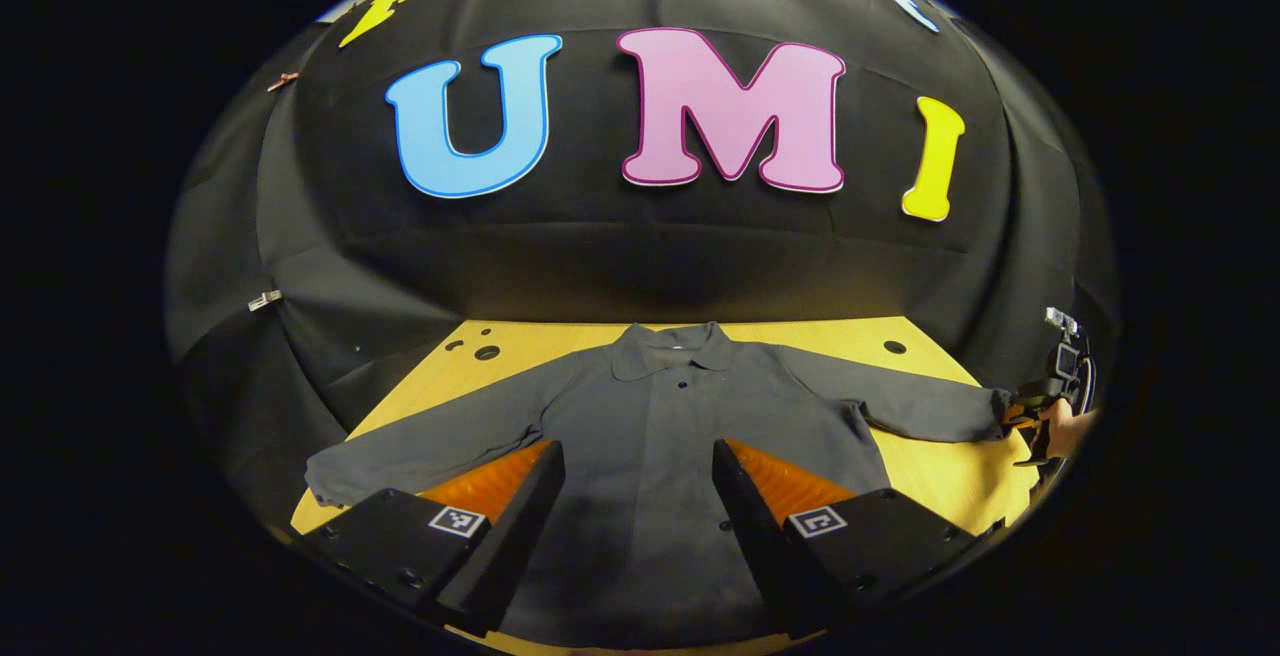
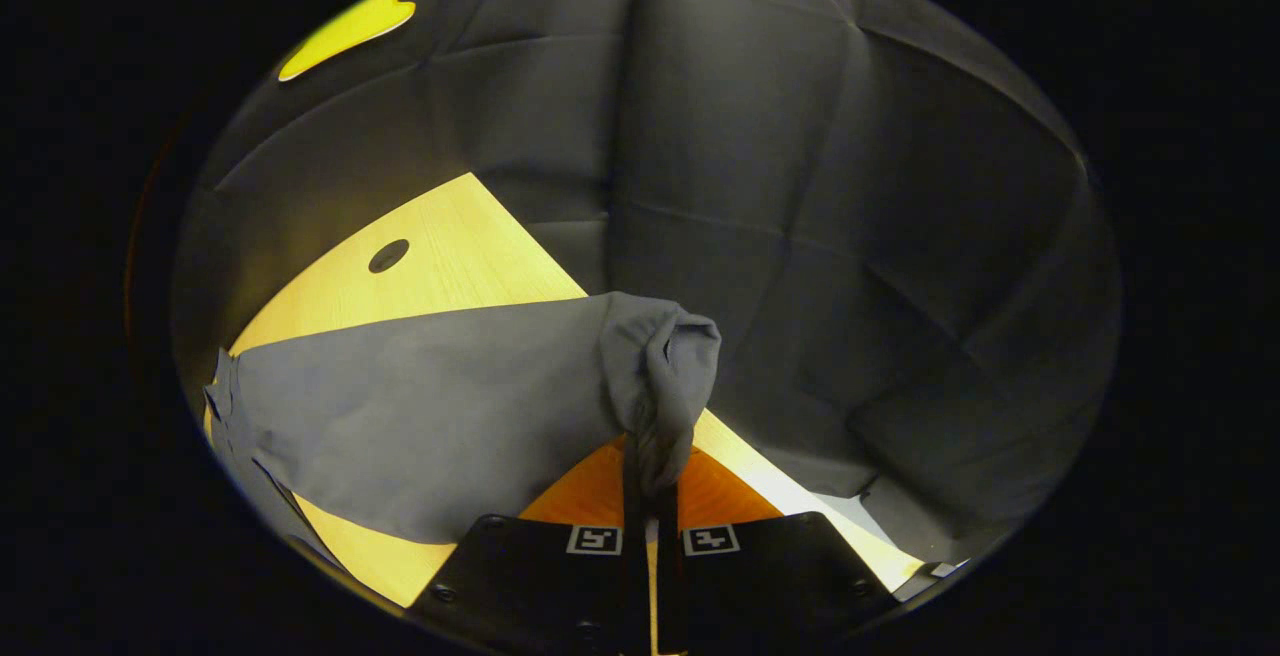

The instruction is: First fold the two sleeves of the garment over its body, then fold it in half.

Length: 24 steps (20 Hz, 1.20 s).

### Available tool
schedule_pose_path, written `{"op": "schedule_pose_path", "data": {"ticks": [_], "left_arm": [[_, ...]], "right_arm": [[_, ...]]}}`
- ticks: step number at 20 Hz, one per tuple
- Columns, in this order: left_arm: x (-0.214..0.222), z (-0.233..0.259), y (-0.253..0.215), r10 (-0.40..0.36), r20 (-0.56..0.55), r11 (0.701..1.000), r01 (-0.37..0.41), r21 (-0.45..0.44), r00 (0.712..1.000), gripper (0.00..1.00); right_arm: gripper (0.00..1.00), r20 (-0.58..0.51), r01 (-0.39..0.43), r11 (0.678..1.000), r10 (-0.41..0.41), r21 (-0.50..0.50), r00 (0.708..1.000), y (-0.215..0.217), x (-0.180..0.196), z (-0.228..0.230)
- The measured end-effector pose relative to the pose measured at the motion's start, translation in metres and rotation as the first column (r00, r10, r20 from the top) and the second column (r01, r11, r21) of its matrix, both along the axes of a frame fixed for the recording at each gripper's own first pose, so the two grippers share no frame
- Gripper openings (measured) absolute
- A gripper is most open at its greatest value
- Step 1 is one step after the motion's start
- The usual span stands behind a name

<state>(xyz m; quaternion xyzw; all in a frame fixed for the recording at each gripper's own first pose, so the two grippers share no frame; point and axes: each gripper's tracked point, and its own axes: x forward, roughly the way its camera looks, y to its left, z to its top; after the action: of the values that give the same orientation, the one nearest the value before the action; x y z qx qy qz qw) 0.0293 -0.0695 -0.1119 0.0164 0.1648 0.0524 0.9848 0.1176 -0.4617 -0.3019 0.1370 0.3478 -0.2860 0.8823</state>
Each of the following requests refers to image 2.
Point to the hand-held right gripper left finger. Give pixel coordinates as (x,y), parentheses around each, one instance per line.
(636,576)

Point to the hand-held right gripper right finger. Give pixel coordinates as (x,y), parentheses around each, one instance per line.
(668,586)

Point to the grey button shirt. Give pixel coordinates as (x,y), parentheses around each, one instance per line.
(450,416)

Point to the black backdrop cloth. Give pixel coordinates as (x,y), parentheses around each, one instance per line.
(850,236)

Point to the black table bracket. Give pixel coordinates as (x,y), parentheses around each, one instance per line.
(915,584)

